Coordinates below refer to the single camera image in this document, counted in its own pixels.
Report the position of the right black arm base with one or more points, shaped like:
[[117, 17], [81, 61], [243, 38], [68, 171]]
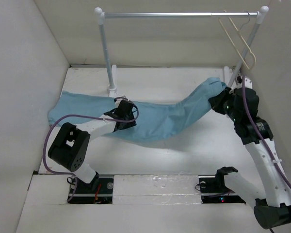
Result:
[[212, 193]]

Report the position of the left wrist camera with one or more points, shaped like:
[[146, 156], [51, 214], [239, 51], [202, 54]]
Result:
[[124, 109]]

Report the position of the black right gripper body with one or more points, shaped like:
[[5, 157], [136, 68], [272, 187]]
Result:
[[225, 104]]

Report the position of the white clothes rack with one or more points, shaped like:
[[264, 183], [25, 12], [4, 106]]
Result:
[[199, 39]]

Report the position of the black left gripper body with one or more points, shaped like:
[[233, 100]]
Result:
[[129, 124]]

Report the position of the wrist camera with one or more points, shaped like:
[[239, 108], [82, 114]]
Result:
[[124, 109], [245, 83]]

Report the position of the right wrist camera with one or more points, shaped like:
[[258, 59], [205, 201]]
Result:
[[245, 83]]

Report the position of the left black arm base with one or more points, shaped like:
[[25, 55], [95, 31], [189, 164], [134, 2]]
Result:
[[83, 194]]

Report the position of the light blue trousers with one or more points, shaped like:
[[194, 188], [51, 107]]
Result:
[[155, 121]]

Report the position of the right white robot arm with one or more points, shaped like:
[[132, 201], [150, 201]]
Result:
[[272, 205]]

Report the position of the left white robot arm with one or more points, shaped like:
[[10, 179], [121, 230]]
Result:
[[70, 145]]

